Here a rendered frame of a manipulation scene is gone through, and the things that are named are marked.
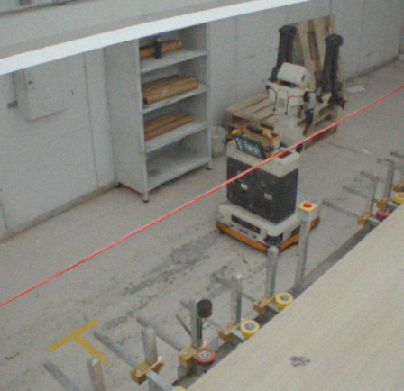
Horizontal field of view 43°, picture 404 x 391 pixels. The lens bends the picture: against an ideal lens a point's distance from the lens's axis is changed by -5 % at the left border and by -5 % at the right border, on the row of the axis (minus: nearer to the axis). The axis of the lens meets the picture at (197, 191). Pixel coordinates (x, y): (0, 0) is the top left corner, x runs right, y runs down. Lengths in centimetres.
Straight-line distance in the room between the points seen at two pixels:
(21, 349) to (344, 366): 220
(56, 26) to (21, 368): 288
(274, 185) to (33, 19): 324
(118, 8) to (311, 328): 173
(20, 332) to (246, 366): 200
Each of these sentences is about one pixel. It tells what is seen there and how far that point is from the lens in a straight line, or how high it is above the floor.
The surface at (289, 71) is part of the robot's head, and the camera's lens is 411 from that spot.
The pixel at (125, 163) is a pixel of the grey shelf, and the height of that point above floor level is 32.
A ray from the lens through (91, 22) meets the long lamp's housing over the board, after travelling 91.
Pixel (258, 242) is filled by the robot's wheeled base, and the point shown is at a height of 11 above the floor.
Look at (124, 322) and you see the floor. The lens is 369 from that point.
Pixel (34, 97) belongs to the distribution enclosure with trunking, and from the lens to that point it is 418.
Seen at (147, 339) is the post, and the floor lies 112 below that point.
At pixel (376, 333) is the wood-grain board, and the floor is 90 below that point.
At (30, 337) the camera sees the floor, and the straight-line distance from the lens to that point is 373.
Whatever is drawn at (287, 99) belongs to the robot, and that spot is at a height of 115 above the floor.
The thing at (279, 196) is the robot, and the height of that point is 53.
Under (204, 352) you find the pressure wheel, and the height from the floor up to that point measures 91.
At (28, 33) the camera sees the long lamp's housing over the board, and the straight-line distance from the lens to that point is 85.
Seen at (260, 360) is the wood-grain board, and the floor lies 90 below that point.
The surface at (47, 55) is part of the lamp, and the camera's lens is 88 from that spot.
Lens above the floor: 252
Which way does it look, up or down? 30 degrees down
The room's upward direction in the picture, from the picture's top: 1 degrees counter-clockwise
